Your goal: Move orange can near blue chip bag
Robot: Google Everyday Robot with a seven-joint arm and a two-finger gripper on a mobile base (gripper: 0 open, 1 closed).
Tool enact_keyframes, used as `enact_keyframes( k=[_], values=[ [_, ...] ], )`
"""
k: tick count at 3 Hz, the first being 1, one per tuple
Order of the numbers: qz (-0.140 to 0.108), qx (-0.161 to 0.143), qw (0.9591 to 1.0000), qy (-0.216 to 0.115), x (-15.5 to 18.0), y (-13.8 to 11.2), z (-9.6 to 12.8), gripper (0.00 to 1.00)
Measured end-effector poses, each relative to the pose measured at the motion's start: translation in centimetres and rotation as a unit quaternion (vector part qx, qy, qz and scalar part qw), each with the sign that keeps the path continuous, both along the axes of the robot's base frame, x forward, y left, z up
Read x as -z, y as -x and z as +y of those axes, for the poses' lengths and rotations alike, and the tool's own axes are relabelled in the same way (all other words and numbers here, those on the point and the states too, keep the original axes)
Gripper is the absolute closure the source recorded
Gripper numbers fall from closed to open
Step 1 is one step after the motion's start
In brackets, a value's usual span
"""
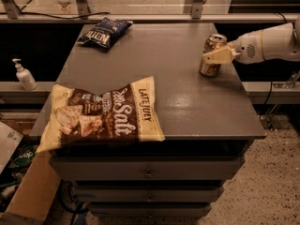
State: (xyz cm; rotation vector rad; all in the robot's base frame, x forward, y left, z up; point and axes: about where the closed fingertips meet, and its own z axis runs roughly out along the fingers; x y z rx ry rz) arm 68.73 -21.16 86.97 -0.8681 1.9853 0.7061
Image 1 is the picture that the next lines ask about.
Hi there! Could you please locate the white pump bottle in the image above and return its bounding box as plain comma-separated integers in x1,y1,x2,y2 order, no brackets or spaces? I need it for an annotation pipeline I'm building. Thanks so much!
12,58,38,90

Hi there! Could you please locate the Late July chip bag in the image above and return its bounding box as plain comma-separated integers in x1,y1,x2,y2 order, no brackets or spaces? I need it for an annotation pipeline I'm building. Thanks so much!
37,77,165,153

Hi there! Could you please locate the black cable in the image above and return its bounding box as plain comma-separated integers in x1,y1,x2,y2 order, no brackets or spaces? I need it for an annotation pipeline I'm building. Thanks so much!
0,11,111,20

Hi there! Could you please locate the blue Kettle chip bag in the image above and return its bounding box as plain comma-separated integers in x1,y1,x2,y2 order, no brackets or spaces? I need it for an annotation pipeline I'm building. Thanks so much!
78,17,132,50

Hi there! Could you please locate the white paper sheet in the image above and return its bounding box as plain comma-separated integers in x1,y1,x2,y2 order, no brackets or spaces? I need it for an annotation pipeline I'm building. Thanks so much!
0,122,23,174

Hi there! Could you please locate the orange soda can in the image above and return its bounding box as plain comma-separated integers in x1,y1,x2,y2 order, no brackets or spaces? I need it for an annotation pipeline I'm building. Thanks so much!
199,33,228,78

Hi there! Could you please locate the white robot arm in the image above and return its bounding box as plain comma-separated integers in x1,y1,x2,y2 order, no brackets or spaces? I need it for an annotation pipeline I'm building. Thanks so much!
202,19,300,65

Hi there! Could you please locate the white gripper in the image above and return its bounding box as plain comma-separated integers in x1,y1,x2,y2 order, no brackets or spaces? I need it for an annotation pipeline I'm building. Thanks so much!
202,30,263,65

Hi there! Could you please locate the cardboard box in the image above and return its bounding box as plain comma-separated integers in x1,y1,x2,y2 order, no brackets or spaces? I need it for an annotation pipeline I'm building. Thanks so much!
0,152,61,225

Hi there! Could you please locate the grey drawer cabinet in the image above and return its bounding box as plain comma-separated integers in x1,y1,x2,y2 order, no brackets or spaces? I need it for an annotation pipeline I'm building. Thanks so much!
36,23,265,218

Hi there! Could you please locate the green packaged item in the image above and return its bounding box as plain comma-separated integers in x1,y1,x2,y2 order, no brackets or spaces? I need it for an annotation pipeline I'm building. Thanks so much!
8,145,38,169

